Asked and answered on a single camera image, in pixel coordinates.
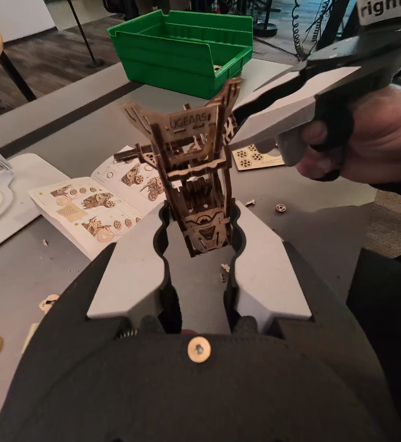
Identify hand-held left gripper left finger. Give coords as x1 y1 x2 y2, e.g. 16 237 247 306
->
87 203 182 334

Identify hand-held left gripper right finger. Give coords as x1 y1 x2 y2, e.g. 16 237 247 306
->
224 200 312 334

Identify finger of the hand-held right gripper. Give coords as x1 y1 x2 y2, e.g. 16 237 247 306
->
233 66 361 119
231 98 317 152

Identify wooden parts sheet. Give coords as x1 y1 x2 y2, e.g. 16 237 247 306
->
232 143 285 172

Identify wooden buggy model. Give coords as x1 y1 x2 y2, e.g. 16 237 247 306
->
113 78 242 258

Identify paper instruction booklet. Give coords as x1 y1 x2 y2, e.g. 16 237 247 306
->
29 145 163 261

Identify person's right forearm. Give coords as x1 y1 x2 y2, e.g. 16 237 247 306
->
369 178 401 199

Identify person's right hand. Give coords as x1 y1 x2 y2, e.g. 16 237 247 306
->
295 84 401 185

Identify flat slotted wooden part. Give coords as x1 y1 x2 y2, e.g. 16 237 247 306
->
39 294 60 313

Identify green object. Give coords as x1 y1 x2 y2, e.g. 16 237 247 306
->
107 10 254 101

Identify black floor stand pole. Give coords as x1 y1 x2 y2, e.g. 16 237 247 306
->
66 0 105 68

